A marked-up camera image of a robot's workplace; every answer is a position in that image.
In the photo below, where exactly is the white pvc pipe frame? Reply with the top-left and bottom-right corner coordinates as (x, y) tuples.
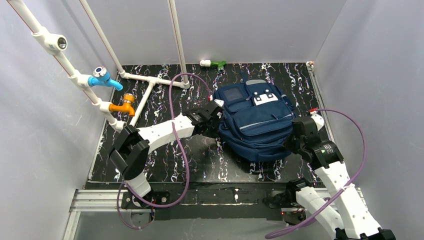
(6, 0), (192, 133)

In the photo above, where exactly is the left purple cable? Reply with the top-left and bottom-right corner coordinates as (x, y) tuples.
(116, 72), (215, 231)

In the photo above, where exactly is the navy blue backpack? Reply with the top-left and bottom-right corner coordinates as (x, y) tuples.
(209, 79), (296, 163)

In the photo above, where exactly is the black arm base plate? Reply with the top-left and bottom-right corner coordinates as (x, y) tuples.
(121, 182), (306, 221)

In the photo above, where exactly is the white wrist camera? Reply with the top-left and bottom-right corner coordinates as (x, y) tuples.
(309, 108), (325, 131)
(207, 95), (224, 108)

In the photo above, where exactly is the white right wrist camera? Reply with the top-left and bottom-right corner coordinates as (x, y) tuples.
(309, 108), (325, 131)

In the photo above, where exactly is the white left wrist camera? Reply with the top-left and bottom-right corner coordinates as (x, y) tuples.
(207, 95), (224, 108)

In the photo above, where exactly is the aluminium rail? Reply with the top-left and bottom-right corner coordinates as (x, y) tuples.
(62, 188), (365, 240)

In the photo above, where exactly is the orange plastic tap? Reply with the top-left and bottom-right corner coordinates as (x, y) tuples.
(108, 93), (136, 117)

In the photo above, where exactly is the green white pipe fitting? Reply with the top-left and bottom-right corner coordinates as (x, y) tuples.
(199, 59), (227, 74)

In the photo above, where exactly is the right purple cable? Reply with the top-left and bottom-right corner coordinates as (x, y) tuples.
(264, 107), (369, 240)

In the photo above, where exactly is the blue plastic tap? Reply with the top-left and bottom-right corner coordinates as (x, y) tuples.
(87, 66), (123, 91)

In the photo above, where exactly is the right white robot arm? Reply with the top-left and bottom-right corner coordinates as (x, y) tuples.
(265, 111), (396, 240)

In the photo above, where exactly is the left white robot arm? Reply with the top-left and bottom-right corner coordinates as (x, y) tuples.
(108, 99), (224, 197)

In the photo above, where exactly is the purple cable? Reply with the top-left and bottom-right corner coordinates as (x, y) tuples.
(264, 107), (369, 240)
(116, 72), (215, 231)

